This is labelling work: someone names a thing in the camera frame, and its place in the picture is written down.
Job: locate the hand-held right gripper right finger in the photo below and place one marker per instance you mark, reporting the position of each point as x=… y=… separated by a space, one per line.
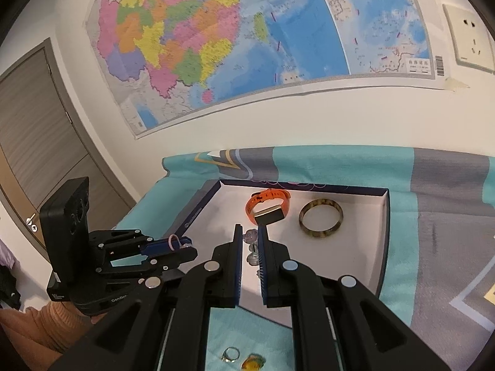
x=263 y=266

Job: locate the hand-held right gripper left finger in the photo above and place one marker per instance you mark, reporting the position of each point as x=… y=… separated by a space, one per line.
x=238 y=262

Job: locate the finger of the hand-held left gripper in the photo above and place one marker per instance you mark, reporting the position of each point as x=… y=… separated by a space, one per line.
x=181 y=257
x=158 y=245

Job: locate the pink flower hairpin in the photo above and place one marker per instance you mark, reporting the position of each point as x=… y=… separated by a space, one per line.
x=251 y=235

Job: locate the white jewelry box tray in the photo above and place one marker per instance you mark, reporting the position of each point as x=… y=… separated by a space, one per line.
x=348 y=259

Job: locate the amber pendant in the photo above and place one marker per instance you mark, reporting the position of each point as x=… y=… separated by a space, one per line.
x=253 y=363

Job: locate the person's left forearm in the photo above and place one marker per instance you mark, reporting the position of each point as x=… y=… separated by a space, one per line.
x=31 y=328

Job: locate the purple cloth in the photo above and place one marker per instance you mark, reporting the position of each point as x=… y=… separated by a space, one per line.
x=6 y=253

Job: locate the orange smartwatch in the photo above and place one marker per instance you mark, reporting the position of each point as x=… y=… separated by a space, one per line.
x=267 y=195

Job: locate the dark clothing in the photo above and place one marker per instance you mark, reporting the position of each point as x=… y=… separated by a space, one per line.
x=8 y=290

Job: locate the tortoiseshell bangle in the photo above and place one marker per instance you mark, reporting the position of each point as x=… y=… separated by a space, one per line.
x=320 y=202

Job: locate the grey brown door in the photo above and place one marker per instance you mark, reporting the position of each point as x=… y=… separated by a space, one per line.
x=38 y=123

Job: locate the teal grey printed blanket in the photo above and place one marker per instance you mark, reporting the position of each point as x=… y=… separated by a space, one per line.
x=425 y=239

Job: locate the yellowed tape piece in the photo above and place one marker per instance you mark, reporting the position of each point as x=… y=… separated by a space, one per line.
x=456 y=84

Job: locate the colourful wall map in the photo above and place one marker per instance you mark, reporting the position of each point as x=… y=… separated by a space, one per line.
x=193 y=46

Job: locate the white wall socket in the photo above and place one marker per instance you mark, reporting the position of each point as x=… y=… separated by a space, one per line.
x=468 y=34

